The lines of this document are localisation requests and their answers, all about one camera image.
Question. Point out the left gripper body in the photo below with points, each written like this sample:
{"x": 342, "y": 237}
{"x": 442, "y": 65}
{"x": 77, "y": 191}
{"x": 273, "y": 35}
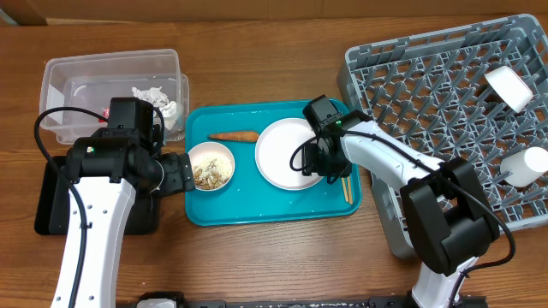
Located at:
{"x": 176, "y": 177}

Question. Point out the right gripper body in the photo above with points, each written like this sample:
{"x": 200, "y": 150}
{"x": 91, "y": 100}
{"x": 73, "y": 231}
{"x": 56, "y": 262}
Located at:
{"x": 318, "y": 163}

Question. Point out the large white plate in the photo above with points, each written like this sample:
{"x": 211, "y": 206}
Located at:
{"x": 273, "y": 151}

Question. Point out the white tissue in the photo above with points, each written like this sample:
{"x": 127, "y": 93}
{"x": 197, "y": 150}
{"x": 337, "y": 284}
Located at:
{"x": 169, "y": 112}
{"x": 154, "y": 96}

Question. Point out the small white bowl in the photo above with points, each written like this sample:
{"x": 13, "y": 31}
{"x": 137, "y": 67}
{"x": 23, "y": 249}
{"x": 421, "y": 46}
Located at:
{"x": 509, "y": 86}

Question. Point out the white cup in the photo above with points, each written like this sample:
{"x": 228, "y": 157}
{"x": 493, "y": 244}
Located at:
{"x": 525, "y": 167}

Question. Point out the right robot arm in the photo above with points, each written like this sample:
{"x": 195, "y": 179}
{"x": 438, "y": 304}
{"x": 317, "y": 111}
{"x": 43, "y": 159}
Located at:
{"x": 446, "y": 211}

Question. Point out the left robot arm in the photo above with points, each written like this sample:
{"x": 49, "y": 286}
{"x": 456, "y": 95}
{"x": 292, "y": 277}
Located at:
{"x": 99, "y": 205}

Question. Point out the grey dishwasher rack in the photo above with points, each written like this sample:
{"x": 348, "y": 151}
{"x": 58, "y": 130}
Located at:
{"x": 429, "y": 91}

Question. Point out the left wooden chopstick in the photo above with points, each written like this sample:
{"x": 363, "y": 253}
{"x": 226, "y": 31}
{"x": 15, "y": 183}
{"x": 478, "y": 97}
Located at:
{"x": 345, "y": 189}

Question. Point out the wooden chopstick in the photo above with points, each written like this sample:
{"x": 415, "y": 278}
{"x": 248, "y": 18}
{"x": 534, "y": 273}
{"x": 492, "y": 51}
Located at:
{"x": 345, "y": 189}
{"x": 349, "y": 190}

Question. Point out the peanut shells and rice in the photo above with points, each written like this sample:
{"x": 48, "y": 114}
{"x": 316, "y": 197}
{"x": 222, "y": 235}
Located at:
{"x": 212, "y": 173}

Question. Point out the white bowl with food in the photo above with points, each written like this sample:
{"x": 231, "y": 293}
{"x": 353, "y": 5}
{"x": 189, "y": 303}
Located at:
{"x": 210, "y": 149}

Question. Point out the right wooden chopstick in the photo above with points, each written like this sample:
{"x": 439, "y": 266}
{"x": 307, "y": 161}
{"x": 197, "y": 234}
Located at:
{"x": 349, "y": 190}

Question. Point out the teal serving tray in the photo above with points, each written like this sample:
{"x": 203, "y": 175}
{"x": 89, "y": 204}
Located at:
{"x": 248, "y": 197}

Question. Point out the orange carrot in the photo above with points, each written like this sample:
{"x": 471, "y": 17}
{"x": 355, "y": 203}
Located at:
{"x": 236, "y": 136}

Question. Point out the clear plastic bin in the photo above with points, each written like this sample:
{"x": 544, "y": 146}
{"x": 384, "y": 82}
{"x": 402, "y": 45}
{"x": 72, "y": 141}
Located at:
{"x": 90, "y": 82}

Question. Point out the black plastic tray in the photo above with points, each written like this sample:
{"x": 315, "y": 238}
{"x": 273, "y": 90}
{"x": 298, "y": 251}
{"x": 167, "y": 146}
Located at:
{"x": 52, "y": 216}

